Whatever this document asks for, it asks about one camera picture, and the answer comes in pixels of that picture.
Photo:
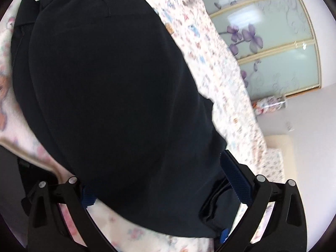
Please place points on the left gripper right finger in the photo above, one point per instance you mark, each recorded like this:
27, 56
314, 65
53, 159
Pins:
274, 219

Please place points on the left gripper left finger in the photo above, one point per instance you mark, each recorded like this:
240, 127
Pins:
47, 229

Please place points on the black pants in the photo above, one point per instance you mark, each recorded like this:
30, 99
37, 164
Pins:
107, 92

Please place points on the animal print pillow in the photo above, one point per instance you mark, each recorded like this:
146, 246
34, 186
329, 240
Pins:
272, 166

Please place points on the cream headboard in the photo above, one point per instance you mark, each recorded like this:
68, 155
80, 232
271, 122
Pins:
285, 144

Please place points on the clear tube of plush toys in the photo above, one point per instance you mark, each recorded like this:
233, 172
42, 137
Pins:
269, 105

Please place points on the cartoon animal print blanket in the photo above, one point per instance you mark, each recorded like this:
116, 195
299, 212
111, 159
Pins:
217, 75

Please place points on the frosted glass floral wardrobe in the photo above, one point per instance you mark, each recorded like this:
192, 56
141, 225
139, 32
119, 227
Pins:
273, 42

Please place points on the white wall switch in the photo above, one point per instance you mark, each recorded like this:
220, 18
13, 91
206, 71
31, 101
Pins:
289, 126

